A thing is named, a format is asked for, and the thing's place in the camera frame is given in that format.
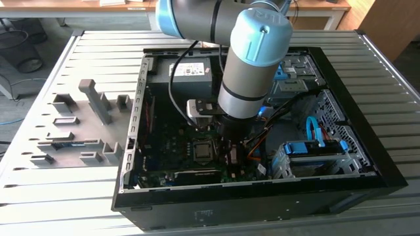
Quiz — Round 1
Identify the CPU socket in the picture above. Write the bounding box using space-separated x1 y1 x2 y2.
192 140 215 161

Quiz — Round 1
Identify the black wheeled bin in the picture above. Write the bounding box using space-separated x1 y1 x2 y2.
0 17 50 74

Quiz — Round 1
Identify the blue flat cable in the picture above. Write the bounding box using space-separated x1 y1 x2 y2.
304 116 327 148

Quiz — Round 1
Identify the black PC case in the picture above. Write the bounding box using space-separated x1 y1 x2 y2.
111 46 410 232

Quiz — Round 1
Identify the empty blue disk carrier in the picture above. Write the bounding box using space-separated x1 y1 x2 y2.
275 64 288 81

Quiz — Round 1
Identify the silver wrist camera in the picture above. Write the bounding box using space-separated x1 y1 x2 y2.
186 98 215 133

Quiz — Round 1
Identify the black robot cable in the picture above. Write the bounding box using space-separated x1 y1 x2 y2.
168 40 202 128

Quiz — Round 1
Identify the orange wire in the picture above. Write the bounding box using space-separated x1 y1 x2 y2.
246 135 268 162

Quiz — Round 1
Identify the blue floor cable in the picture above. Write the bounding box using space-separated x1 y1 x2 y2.
0 117 27 126

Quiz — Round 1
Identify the wooden top desk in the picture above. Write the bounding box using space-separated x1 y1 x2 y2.
0 0 352 31

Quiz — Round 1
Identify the blue green RAM stick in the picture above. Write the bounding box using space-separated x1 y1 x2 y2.
50 141 88 149

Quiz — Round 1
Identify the black cable bundle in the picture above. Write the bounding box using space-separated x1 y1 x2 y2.
244 88 324 148

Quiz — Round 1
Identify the tall metal drive cage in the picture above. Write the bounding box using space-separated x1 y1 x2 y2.
268 53 330 109

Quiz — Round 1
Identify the blue carrier with disk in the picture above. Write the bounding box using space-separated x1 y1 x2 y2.
283 140 350 156

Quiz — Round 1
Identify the grey power supply unit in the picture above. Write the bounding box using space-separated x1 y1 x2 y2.
151 56 214 110

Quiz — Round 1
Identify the black graphics card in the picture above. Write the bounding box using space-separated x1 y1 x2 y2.
172 168 224 187

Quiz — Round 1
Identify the green motherboard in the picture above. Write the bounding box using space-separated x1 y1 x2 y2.
136 108 266 189

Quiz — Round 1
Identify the black RAM slot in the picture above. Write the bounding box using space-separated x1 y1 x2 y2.
226 147 238 178
236 145 247 174

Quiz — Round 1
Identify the low metal disk bay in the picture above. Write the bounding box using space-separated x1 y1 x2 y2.
268 142 374 179

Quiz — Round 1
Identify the wooden cabinet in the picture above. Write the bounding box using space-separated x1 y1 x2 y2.
338 0 420 63

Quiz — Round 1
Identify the grey parts rack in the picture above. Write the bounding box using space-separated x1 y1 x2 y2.
12 78 136 171

